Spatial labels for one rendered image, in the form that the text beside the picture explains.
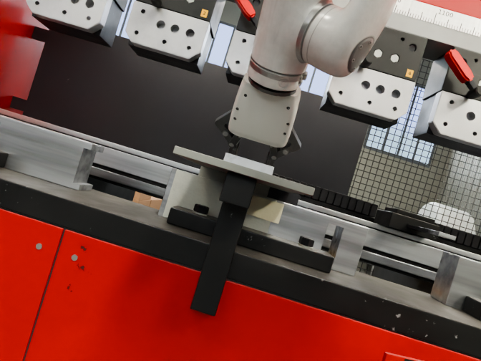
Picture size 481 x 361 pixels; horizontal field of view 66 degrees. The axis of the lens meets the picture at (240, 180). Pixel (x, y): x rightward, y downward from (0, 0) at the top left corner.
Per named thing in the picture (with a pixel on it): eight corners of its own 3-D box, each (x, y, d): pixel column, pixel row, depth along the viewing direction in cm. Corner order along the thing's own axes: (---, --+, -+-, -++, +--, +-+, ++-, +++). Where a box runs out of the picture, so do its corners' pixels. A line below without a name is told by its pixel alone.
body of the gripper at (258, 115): (309, 75, 58) (288, 134, 65) (247, 56, 58) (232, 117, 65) (305, 95, 52) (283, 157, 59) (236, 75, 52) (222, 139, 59)
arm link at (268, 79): (311, 60, 57) (305, 78, 59) (256, 44, 57) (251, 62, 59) (307, 82, 50) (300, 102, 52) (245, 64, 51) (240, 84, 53)
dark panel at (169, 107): (14, 139, 125) (53, 16, 126) (18, 140, 127) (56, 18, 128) (334, 238, 122) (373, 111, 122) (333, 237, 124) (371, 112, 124)
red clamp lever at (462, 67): (457, 45, 64) (489, 92, 64) (444, 54, 68) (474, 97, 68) (448, 51, 64) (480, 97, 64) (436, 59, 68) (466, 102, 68)
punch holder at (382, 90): (325, 99, 69) (351, 15, 69) (317, 109, 77) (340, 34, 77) (404, 122, 68) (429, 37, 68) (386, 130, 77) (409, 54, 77)
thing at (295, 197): (197, 175, 72) (202, 160, 72) (200, 176, 75) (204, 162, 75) (296, 205, 71) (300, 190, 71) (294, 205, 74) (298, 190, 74)
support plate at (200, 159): (172, 152, 45) (175, 145, 45) (200, 165, 72) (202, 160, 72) (313, 195, 45) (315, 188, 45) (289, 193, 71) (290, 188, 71)
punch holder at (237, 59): (222, 69, 69) (248, -15, 69) (225, 82, 78) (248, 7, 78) (299, 92, 69) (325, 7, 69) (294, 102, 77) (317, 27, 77)
